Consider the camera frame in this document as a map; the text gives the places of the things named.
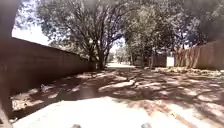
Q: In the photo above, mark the row of trees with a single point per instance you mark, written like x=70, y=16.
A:
x=110, y=26

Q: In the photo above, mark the brown wooden fence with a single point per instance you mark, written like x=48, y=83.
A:
x=203, y=55
x=158, y=61

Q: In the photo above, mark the red brick path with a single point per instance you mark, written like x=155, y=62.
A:
x=100, y=113

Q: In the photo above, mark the white gate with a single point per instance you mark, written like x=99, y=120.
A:
x=170, y=61

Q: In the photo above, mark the robot's own part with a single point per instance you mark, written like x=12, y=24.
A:
x=146, y=125
x=76, y=126

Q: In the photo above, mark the bare dirt verge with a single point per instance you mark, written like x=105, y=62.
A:
x=43, y=93

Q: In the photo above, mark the red brick road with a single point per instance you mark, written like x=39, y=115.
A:
x=190, y=90

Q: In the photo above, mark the long boundary wall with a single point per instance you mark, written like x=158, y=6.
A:
x=40, y=65

